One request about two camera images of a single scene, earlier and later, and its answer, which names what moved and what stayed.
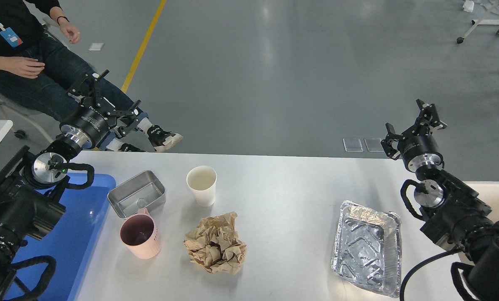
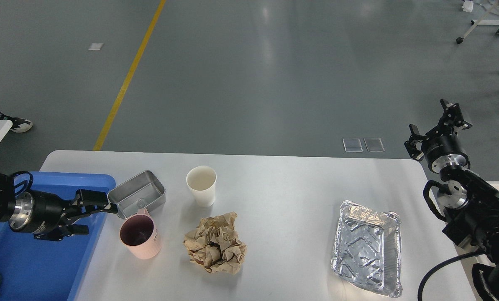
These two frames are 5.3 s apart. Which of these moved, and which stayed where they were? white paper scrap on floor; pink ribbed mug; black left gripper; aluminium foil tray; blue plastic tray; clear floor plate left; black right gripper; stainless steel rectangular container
Moved: black left gripper; black right gripper
Stayed: white paper scrap on floor; stainless steel rectangular container; blue plastic tray; aluminium foil tray; pink ribbed mug; clear floor plate left
